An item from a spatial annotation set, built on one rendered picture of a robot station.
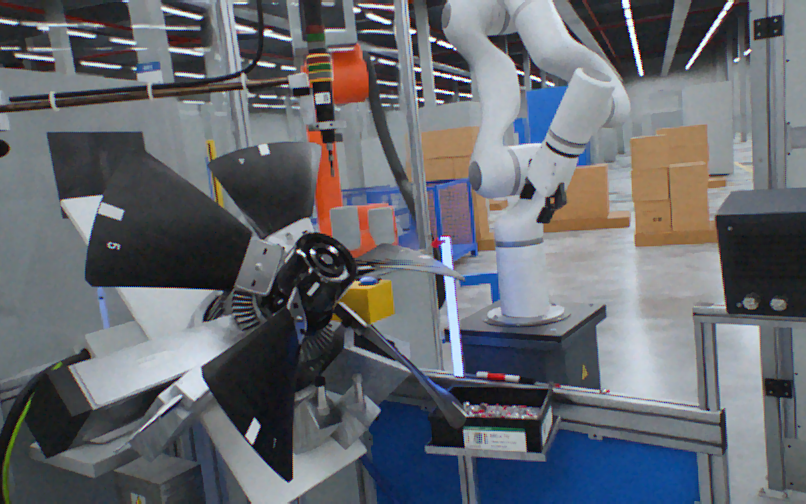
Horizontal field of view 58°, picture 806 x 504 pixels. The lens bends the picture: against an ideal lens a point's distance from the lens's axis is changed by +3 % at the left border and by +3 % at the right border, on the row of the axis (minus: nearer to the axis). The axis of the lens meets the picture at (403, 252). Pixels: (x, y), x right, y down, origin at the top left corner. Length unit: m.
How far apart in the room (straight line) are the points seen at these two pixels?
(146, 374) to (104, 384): 0.06
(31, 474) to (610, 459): 1.22
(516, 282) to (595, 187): 8.64
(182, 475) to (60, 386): 0.44
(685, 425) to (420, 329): 1.46
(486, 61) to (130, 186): 0.93
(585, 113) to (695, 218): 7.22
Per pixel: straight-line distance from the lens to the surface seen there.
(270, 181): 1.38
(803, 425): 2.99
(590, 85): 1.45
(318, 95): 1.28
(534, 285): 1.74
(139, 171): 1.18
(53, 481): 1.84
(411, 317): 2.68
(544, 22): 1.58
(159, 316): 1.35
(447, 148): 9.21
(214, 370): 0.96
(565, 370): 1.69
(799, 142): 2.78
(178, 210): 1.17
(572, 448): 1.59
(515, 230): 1.71
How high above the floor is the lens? 1.39
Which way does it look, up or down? 8 degrees down
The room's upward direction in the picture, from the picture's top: 6 degrees counter-clockwise
